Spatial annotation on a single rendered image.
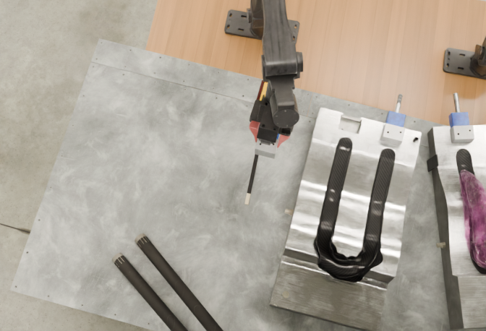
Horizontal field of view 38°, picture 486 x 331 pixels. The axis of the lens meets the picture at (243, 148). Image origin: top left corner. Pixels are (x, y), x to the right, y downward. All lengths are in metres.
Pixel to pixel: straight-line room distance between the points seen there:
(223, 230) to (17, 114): 1.28
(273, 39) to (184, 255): 0.61
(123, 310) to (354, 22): 0.98
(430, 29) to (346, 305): 0.79
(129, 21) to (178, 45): 0.97
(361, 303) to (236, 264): 0.32
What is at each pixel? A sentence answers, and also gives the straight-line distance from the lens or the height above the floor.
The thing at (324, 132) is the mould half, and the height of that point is 0.89.
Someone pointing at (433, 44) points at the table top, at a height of 0.80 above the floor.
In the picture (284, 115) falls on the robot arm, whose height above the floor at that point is 1.16.
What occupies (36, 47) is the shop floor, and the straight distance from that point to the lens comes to 2.91.
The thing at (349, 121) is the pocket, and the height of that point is 0.86.
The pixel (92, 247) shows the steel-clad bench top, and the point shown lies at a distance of 1.80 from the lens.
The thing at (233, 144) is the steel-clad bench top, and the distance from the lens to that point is 1.82.
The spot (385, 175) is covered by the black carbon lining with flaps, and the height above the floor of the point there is 0.88.
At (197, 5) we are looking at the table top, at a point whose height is 0.80.
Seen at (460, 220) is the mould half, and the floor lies 0.89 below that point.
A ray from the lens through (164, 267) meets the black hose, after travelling 1.72.
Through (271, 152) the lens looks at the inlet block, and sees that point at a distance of 1.65.
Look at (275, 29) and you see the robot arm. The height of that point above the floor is 1.22.
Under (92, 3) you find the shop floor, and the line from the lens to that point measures 2.94.
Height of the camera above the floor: 2.55
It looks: 74 degrees down
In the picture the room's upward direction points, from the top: 1 degrees clockwise
